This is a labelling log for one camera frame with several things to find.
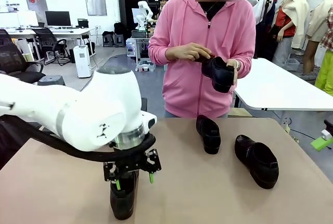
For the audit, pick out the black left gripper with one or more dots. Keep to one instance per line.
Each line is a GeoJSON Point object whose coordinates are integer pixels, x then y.
{"type": "Point", "coordinates": [131, 165]}

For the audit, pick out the black leather shoe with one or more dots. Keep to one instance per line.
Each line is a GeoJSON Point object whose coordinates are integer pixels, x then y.
{"type": "Point", "coordinates": [122, 205]}
{"type": "Point", "coordinates": [218, 74]}
{"type": "Point", "coordinates": [209, 135]}
{"type": "Point", "coordinates": [260, 161]}

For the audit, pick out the person's right forearm pink sleeve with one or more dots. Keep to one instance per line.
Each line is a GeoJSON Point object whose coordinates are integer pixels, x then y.
{"type": "Point", "coordinates": [161, 52]}

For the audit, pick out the person's left forearm pink sleeve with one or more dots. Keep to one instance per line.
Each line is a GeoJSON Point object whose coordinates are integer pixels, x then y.
{"type": "Point", "coordinates": [247, 63]}

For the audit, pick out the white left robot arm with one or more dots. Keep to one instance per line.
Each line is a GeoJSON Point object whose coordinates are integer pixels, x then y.
{"type": "Point", "coordinates": [91, 104]}

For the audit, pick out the black shoe stand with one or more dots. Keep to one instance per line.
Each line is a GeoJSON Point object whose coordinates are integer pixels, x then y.
{"type": "Point", "coordinates": [144, 104]}

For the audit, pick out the person's left hand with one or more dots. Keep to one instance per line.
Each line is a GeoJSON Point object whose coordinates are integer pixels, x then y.
{"type": "Point", "coordinates": [235, 74]}

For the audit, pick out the person's right hand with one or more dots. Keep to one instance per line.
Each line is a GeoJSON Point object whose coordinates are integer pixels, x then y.
{"type": "Point", "coordinates": [191, 51]}

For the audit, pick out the lime green trousers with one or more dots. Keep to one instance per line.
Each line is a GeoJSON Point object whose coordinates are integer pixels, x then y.
{"type": "Point", "coordinates": [325, 76]}

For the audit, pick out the white table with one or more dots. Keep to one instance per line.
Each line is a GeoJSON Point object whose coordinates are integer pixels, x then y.
{"type": "Point", "coordinates": [281, 89]}

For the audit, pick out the person in pink hoodie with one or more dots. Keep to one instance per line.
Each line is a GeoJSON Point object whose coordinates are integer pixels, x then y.
{"type": "Point", "coordinates": [187, 86]}

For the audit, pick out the white air purifier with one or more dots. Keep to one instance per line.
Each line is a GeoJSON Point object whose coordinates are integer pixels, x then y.
{"type": "Point", "coordinates": [82, 61]}

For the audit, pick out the silver wrist watch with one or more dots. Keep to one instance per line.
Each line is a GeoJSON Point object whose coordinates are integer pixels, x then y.
{"type": "Point", "coordinates": [237, 64]}

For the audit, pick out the mannequin in beige coat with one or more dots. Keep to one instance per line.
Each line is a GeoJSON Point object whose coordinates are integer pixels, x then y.
{"type": "Point", "coordinates": [320, 26]}

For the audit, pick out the grey plastic stool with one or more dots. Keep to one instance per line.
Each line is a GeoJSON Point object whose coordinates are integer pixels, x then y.
{"type": "Point", "coordinates": [50, 79]}

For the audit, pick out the mannequin in red top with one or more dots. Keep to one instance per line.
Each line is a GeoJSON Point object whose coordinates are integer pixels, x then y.
{"type": "Point", "coordinates": [291, 21]}

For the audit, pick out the small black stool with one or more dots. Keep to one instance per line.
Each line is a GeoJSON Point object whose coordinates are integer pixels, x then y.
{"type": "Point", "coordinates": [108, 39]}
{"type": "Point", "coordinates": [119, 40]}

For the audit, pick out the mannequin in white navy jacket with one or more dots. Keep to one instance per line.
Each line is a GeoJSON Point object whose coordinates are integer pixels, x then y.
{"type": "Point", "coordinates": [265, 18]}

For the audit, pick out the black backpack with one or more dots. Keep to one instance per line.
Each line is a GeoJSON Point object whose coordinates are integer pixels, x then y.
{"type": "Point", "coordinates": [120, 28]}

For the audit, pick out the white office desk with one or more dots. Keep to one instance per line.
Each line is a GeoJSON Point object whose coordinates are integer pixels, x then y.
{"type": "Point", "coordinates": [78, 31]}

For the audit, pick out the black desktop printer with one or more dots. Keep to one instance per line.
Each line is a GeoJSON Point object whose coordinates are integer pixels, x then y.
{"type": "Point", "coordinates": [83, 23]}

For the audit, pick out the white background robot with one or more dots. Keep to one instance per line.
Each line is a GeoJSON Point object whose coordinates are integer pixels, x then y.
{"type": "Point", "coordinates": [144, 13]}

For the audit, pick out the black mesh office chair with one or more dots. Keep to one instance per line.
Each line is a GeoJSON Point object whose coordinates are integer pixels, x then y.
{"type": "Point", "coordinates": [15, 63]}
{"type": "Point", "coordinates": [45, 39]}

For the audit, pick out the black computer monitor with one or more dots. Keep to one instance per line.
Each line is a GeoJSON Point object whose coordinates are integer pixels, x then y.
{"type": "Point", "coordinates": [57, 18]}

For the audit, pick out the silver wall panel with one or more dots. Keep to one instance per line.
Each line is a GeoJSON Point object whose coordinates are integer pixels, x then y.
{"type": "Point", "coordinates": [95, 0]}

